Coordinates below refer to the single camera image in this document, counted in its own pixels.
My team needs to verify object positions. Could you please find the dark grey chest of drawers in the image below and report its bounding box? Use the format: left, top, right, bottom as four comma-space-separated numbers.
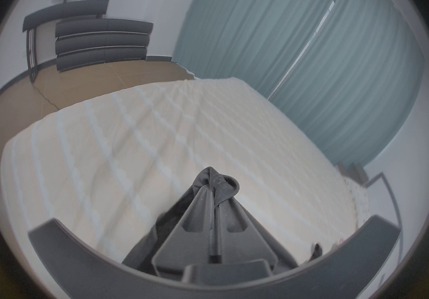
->
55, 18, 154, 72

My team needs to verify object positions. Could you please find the grey bedside table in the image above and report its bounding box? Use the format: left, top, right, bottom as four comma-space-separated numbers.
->
336, 162, 367, 185

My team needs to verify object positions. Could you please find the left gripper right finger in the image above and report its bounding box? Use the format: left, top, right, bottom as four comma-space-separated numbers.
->
217, 199, 277, 272

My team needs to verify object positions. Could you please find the white printed pillow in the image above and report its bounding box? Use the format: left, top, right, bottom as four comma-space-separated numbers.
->
342, 179, 369, 224

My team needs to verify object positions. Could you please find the black T-shirt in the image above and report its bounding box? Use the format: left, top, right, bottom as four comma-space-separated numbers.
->
122, 166, 323, 271

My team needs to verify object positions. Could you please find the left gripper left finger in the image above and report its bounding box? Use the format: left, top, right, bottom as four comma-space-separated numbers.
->
152, 187, 215, 275

